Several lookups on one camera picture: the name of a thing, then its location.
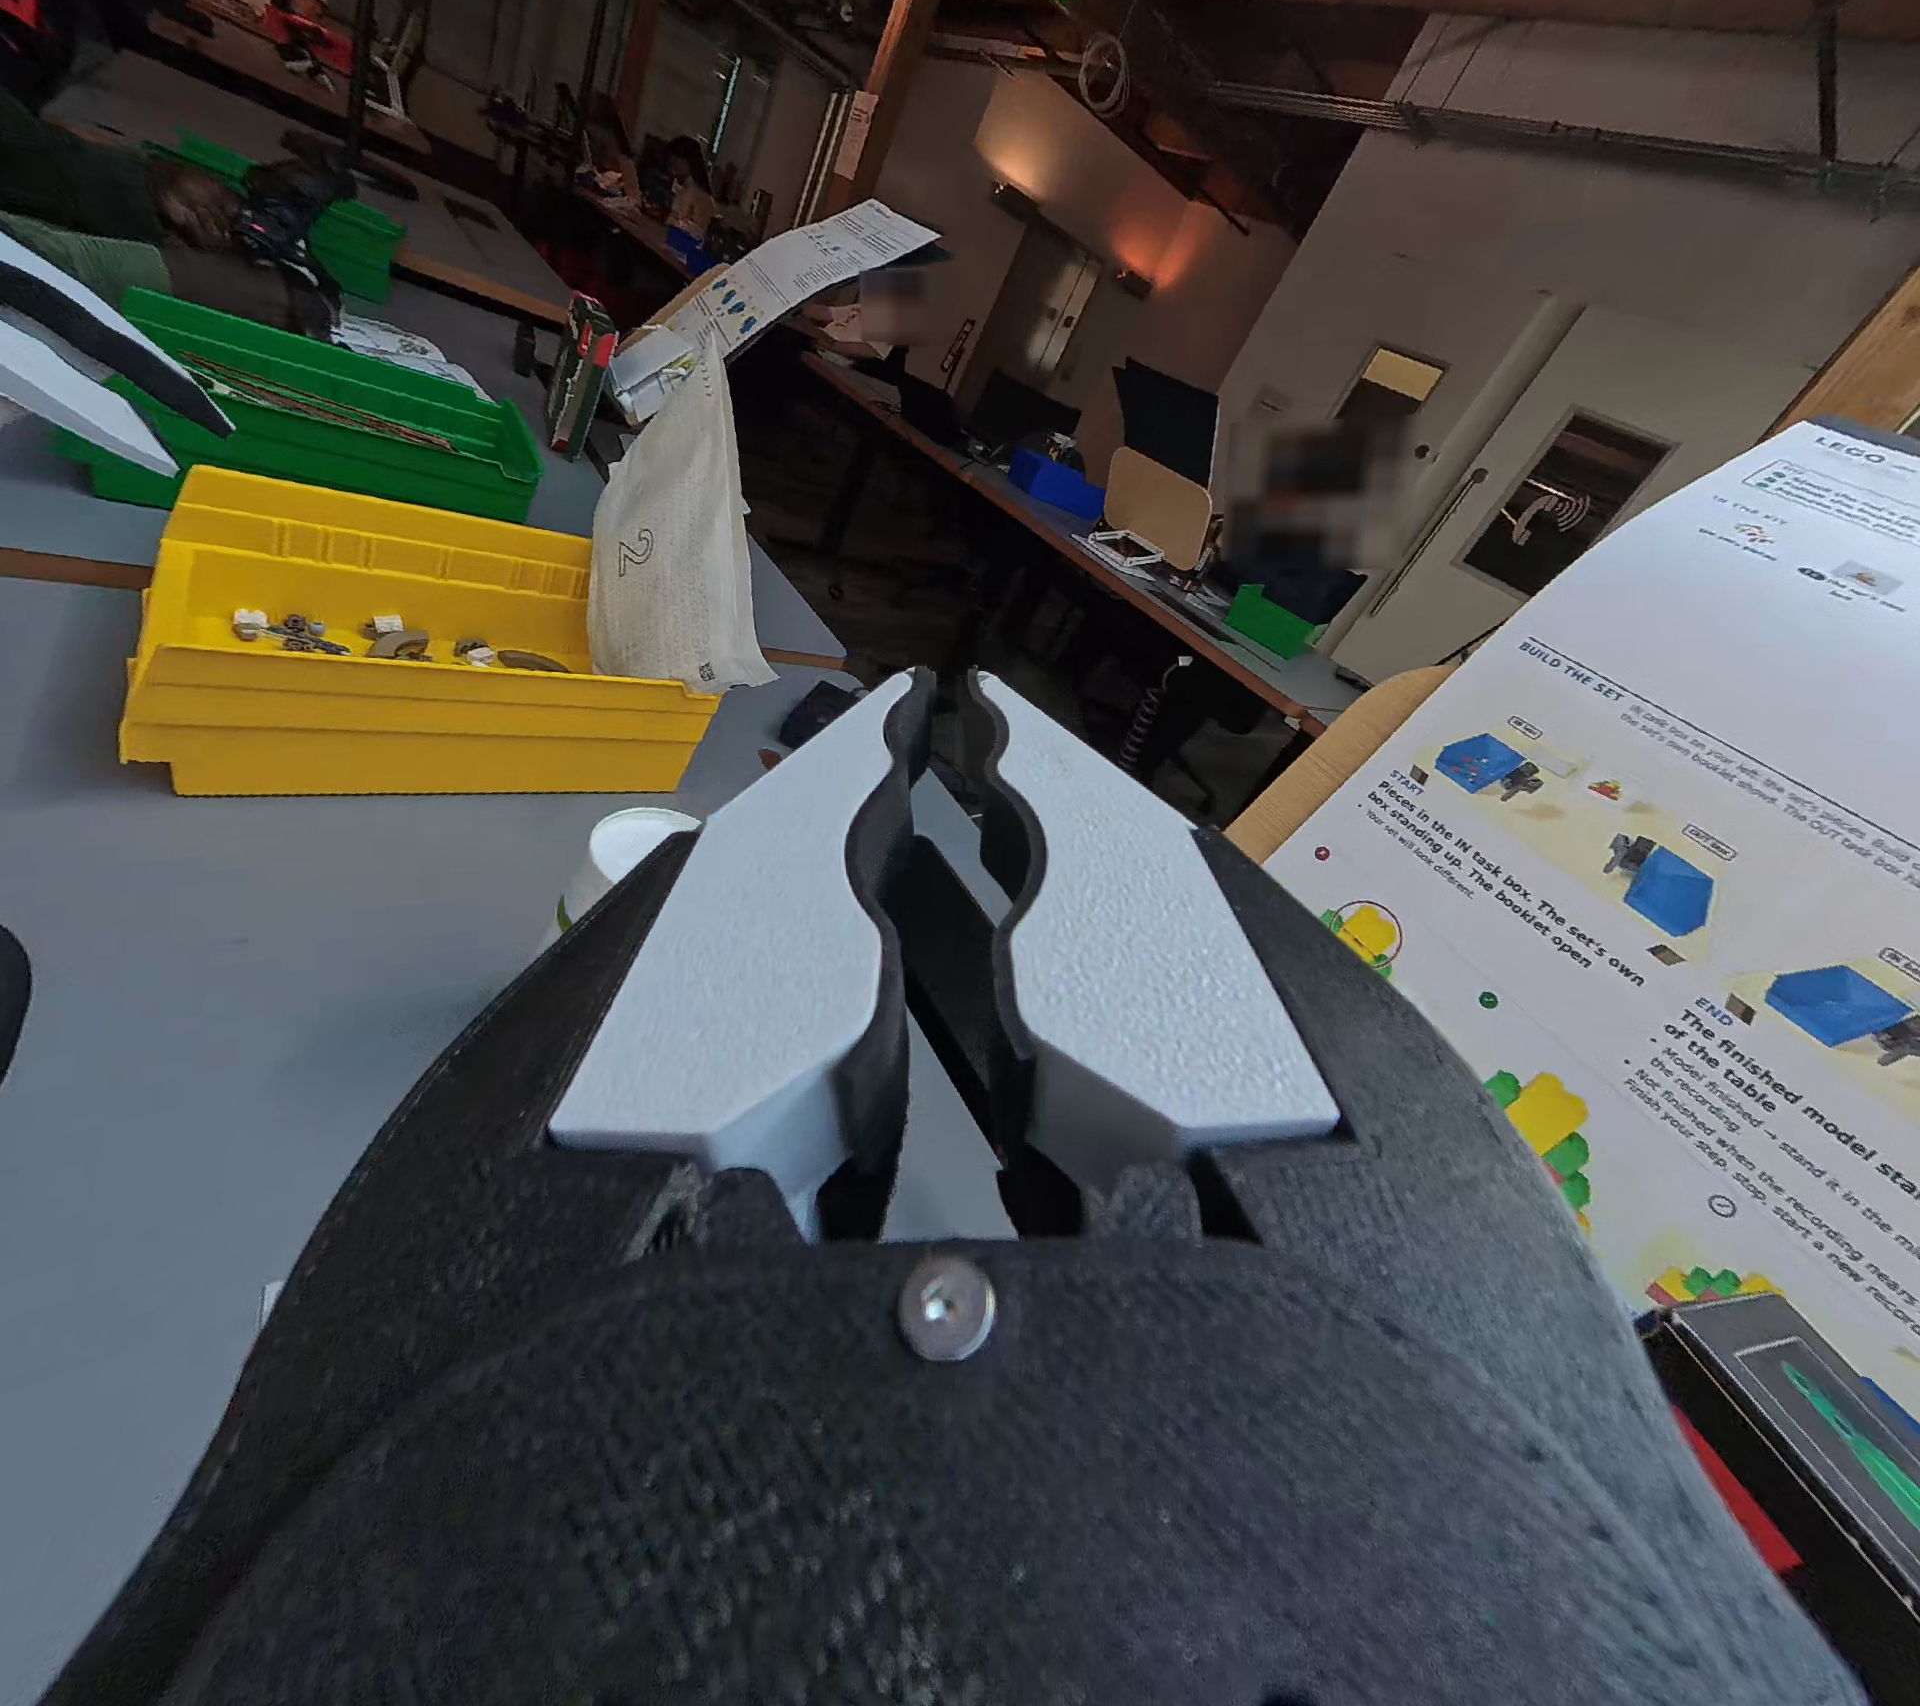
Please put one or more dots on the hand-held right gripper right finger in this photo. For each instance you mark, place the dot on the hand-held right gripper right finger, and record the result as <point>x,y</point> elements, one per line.
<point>1155,986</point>

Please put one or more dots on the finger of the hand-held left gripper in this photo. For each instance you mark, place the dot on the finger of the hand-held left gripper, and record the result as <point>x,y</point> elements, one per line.
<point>45,281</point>
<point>74,394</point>

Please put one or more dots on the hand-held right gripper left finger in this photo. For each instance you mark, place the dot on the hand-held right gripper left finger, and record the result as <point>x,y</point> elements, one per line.
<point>720,986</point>

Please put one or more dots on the yellow plastic bin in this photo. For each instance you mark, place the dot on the yellow plastic bin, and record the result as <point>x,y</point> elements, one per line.
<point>421,731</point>

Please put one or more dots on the white paper bag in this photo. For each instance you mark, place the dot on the white paper bag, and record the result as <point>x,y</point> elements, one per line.
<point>675,537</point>

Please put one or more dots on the pile of lego pieces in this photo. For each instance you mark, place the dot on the pile of lego pieces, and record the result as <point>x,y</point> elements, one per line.
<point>398,644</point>

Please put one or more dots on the small lego box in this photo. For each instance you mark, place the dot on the small lego box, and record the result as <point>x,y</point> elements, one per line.
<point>582,371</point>

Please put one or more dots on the black lego box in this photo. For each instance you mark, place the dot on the black lego box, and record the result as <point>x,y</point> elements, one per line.
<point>1800,1421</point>

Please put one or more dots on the white paper cup green stripe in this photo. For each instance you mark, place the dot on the white paper cup green stripe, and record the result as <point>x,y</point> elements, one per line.
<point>638,845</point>

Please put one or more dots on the small black object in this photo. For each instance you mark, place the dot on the small black object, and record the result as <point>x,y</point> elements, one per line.
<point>818,716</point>

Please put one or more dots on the large green plastic bin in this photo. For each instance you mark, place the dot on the large green plastic bin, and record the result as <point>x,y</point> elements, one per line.
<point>451,461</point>

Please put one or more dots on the small green plastic bin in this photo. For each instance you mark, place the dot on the small green plastic bin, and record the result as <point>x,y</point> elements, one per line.
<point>1275,619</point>

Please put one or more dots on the wooden document stand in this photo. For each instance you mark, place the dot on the wooden document stand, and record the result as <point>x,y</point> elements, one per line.
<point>1162,506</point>

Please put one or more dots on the blue plastic bin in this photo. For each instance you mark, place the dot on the blue plastic bin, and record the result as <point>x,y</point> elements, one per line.
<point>1059,485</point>

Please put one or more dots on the white instruction sheet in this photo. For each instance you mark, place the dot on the white instruction sheet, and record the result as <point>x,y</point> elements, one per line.
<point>811,266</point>
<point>1651,761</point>

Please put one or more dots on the black monitor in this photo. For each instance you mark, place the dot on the black monitor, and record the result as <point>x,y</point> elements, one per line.
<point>1020,404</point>
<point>1166,417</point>

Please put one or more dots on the black textured wrist rest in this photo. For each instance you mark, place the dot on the black textured wrist rest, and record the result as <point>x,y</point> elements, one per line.
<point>13,1001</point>

